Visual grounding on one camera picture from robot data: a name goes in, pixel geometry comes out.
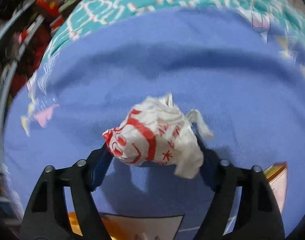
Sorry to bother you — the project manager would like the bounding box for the cluttered metal shelf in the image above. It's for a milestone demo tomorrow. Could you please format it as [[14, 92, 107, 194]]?
[[0, 0, 91, 176]]

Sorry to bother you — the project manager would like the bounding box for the white red plastic bag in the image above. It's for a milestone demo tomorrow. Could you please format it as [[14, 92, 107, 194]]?
[[103, 94, 214, 179]]

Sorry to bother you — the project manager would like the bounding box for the blue printed blanket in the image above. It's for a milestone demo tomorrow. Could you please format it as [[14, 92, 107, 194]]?
[[4, 8, 305, 239]]

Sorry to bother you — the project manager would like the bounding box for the teal patterned quilt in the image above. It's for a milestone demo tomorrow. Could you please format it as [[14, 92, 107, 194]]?
[[39, 0, 305, 68]]

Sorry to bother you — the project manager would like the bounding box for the yellow brown small box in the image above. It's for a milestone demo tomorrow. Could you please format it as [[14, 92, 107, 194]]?
[[264, 161, 288, 213]]

